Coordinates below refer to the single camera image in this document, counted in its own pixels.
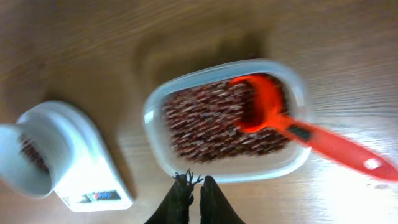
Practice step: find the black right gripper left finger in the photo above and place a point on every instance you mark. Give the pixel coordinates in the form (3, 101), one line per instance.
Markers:
(174, 209)

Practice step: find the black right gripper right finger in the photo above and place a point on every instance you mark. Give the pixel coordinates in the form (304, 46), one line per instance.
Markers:
(214, 206)

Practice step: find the red plastic scoop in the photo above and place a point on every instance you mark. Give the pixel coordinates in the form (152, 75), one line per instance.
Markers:
(266, 113)

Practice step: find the white digital kitchen scale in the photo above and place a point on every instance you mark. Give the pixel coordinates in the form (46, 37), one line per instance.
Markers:
(83, 172)

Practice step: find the white round bowl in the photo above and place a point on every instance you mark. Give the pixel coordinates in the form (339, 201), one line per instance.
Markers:
(17, 172)

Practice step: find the red beans in bowl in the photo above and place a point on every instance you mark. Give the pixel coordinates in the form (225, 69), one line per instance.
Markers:
(29, 151)

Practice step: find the clear plastic bean container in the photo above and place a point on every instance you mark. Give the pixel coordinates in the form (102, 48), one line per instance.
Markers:
(243, 168)

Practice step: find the red adzuki beans in container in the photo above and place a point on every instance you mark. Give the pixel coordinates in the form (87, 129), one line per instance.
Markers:
(201, 122)

